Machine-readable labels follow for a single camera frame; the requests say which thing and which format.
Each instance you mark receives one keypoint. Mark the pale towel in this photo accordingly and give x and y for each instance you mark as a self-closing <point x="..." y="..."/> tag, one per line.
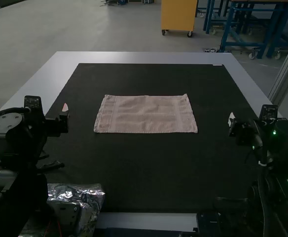
<point x="146" y="116"/>

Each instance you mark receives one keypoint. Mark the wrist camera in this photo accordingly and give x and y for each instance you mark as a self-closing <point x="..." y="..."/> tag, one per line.
<point x="32" y="103"/>
<point x="269" y="112"/>

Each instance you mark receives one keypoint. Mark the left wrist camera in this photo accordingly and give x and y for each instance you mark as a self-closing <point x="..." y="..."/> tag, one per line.
<point x="32" y="103"/>

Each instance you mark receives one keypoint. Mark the blue metal rack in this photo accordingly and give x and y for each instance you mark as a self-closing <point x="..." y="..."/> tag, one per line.
<point x="214" y="14"/>
<point x="255" y="27"/>

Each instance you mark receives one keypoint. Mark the yellow wheeled cabinet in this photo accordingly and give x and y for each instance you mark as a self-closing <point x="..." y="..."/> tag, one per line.
<point x="178" y="14"/>

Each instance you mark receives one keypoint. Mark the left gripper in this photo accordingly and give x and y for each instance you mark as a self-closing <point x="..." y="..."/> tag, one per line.
<point x="56" y="126"/>

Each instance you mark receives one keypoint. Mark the silver foil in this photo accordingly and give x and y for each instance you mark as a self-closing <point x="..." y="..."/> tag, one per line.
<point x="80" y="197"/>

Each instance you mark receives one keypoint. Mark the dark base panel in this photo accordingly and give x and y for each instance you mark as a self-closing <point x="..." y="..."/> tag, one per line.
<point x="208" y="221"/>

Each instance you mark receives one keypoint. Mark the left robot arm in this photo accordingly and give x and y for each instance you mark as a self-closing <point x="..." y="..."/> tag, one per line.
<point x="10" y="153"/>

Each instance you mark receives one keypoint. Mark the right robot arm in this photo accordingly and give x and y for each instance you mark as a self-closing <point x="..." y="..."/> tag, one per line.
<point x="279" y="172"/>

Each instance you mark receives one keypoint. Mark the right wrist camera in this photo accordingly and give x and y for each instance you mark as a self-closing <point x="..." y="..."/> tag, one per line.
<point x="269" y="112"/>

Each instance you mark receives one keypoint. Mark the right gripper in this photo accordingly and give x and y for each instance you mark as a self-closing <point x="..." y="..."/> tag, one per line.
<point x="243" y="133"/>

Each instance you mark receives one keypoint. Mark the grey metal post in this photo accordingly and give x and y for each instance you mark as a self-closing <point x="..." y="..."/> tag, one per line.
<point x="285" y="71"/>

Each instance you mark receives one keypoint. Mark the black mat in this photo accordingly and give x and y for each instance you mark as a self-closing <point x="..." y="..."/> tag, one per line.
<point x="146" y="168"/>

